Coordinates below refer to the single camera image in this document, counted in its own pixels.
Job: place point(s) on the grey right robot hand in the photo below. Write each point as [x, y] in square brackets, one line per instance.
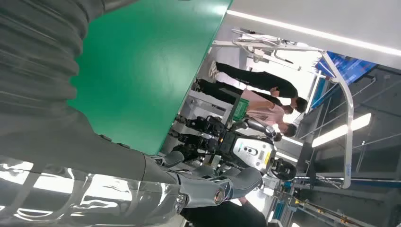
[94, 175]

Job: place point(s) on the white workbench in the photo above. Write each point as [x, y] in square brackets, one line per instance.
[206, 103]

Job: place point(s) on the person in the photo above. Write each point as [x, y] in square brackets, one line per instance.
[266, 109]
[289, 130]
[257, 78]
[225, 216]

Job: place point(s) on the silver black humanoid robot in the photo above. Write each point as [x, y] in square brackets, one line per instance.
[250, 150]

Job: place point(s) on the green plastic crate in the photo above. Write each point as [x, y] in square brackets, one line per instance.
[241, 109]

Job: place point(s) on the white ceiling light bar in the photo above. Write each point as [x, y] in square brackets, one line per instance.
[332, 133]

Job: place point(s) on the blue display screen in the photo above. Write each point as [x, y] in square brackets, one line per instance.
[351, 67]

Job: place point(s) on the metal rail with yellow clamps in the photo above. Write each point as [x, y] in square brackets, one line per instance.
[343, 220]

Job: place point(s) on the white gantry frame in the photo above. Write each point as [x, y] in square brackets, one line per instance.
[347, 125]

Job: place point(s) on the white wall light strip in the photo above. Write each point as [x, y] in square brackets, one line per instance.
[313, 32]

